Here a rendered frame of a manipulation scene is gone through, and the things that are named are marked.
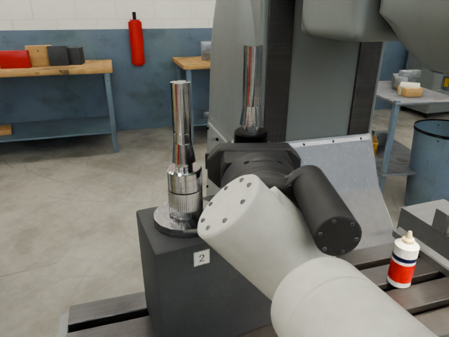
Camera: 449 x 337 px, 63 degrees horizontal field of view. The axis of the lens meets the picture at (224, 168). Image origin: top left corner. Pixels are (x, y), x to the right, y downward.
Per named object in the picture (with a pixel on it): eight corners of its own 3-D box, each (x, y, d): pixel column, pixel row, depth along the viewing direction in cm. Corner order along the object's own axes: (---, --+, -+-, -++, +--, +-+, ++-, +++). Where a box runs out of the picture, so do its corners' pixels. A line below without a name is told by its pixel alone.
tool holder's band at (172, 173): (178, 184, 46) (178, 177, 45) (160, 172, 49) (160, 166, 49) (208, 175, 48) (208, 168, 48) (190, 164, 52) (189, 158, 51)
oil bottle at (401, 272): (415, 286, 66) (429, 235, 62) (396, 291, 65) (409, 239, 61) (399, 272, 70) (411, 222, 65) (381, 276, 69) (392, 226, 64)
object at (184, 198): (180, 225, 48) (178, 184, 46) (163, 210, 51) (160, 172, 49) (209, 214, 51) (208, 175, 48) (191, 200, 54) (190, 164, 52)
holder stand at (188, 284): (295, 315, 60) (307, 209, 52) (164, 364, 52) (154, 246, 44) (260, 271, 70) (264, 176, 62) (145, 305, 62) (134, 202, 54)
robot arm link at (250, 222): (258, 254, 40) (274, 338, 30) (191, 190, 37) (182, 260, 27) (343, 192, 38) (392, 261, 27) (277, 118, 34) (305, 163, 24)
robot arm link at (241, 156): (302, 128, 47) (329, 164, 36) (296, 194, 51) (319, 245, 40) (204, 129, 47) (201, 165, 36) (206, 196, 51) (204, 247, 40)
